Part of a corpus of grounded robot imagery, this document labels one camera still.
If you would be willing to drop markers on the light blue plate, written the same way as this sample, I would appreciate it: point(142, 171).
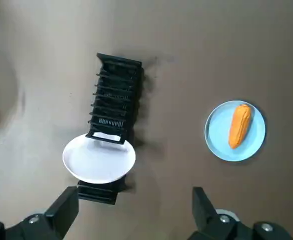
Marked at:
point(219, 132)

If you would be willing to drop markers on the orange corn cob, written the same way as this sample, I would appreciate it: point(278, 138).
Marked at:
point(240, 125)

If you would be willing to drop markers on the white plate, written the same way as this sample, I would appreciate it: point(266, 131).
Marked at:
point(99, 162)

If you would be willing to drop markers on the black dish rack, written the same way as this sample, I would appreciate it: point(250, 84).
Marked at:
point(116, 100)

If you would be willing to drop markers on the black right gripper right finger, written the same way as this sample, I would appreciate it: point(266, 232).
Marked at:
point(206, 220)

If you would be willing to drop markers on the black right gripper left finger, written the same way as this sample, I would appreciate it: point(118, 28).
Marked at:
point(59, 217)

